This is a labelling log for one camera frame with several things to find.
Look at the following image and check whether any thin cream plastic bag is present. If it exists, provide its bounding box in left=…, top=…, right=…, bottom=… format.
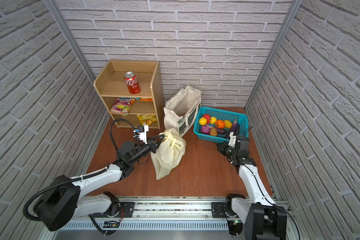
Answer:
left=151, top=128, right=187, bottom=180

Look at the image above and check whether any canvas tote bag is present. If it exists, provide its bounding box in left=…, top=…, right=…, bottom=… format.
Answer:
left=164, top=85, right=202, bottom=137

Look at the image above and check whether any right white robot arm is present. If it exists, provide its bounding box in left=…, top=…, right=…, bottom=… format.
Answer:
left=217, top=136, right=288, bottom=240

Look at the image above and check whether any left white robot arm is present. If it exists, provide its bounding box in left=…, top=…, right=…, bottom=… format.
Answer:
left=23, top=134, right=165, bottom=231

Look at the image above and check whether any yellow chip bag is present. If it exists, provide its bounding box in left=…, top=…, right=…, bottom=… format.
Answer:
left=137, top=115, right=157, bottom=126

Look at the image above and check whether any purple toy eggplant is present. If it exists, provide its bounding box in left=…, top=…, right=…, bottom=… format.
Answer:
left=226, top=120, right=240, bottom=139

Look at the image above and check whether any brown toy potato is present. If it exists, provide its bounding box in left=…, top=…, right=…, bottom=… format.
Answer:
left=209, top=128, right=218, bottom=137

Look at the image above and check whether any orange toy pumpkin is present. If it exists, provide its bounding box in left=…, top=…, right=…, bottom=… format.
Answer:
left=215, top=120, right=226, bottom=129

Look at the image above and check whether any teal plastic basket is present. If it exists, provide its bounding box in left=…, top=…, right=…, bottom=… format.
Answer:
left=194, top=107, right=249, bottom=143

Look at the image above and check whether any orange Fox's candy bag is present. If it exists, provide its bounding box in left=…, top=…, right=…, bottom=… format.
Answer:
left=139, top=98, right=153, bottom=102

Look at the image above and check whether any purple toy onion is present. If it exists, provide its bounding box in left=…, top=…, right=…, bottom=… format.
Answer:
left=200, top=125, right=211, bottom=135

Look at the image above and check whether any pink green candy bag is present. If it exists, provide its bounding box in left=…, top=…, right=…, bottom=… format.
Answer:
left=109, top=98, right=136, bottom=116

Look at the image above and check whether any red toy tomato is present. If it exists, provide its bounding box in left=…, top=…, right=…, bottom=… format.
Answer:
left=203, top=114, right=211, bottom=124

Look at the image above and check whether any wooden shelf unit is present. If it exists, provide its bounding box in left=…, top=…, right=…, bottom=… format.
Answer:
left=94, top=60, right=165, bottom=130

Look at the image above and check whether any red cola can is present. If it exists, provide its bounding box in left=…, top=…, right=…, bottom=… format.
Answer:
left=124, top=72, right=141, bottom=94

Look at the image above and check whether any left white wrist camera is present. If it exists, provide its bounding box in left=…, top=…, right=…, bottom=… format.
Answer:
left=134, top=125, right=149, bottom=144

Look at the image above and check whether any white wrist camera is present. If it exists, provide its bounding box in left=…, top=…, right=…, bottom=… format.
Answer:
left=134, top=125, right=149, bottom=144
left=229, top=132, right=237, bottom=148

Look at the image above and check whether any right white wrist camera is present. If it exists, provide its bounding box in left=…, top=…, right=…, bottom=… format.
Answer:
left=229, top=132, right=237, bottom=148

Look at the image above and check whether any left black cable conduit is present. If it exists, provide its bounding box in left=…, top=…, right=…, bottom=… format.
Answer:
left=22, top=118, right=137, bottom=222

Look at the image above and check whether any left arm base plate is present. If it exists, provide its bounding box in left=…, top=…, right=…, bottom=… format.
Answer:
left=92, top=202, right=135, bottom=219

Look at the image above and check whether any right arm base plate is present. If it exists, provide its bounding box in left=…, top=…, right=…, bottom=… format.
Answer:
left=210, top=201, right=252, bottom=219

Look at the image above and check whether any aluminium rail frame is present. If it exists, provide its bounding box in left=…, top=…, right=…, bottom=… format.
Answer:
left=59, top=197, right=298, bottom=240

